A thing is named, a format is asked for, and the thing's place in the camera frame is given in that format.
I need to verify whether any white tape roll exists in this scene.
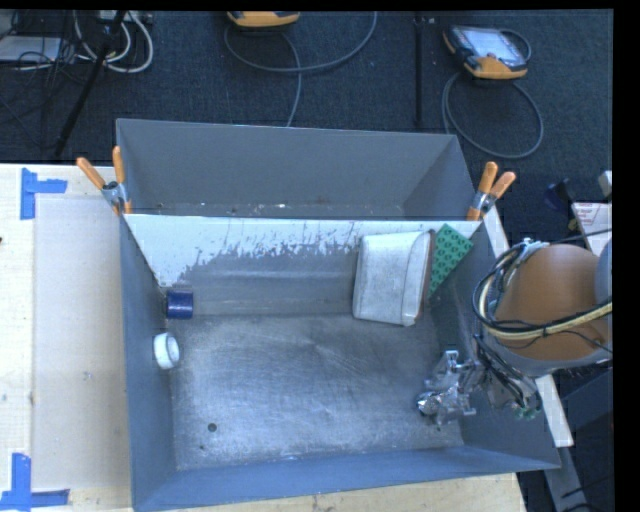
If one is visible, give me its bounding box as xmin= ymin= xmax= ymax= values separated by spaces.
xmin=152 ymin=331 xmax=181 ymax=371

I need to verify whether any white rectangular block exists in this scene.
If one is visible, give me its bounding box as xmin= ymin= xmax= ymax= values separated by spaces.
xmin=351 ymin=230 xmax=435 ymax=328

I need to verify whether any pale wood board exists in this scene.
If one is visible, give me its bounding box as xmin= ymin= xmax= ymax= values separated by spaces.
xmin=30 ymin=192 xmax=133 ymax=494

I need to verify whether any blue tape roll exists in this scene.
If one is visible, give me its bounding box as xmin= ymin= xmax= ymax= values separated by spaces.
xmin=165 ymin=286 xmax=195 ymax=320

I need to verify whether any dark green flat block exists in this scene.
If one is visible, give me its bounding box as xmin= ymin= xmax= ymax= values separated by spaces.
xmin=427 ymin=223 xmax=475 ymax=300

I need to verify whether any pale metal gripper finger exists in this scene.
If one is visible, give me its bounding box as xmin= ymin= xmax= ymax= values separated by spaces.
xmin=416 ymin=388 xmax=478 ymax=427
xmin=423 ymin=349 xmax=482 ymax=395

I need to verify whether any grey metal bin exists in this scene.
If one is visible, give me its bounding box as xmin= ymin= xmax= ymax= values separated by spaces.
xmin=115 ymin=117 xmax=563 ymax=512

